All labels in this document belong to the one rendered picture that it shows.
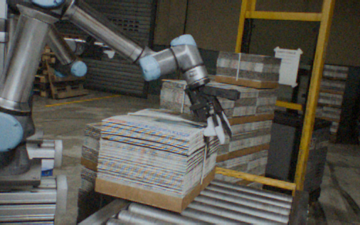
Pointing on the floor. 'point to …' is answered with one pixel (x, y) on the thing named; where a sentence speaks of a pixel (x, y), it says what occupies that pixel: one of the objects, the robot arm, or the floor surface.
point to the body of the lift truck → (287, 124)
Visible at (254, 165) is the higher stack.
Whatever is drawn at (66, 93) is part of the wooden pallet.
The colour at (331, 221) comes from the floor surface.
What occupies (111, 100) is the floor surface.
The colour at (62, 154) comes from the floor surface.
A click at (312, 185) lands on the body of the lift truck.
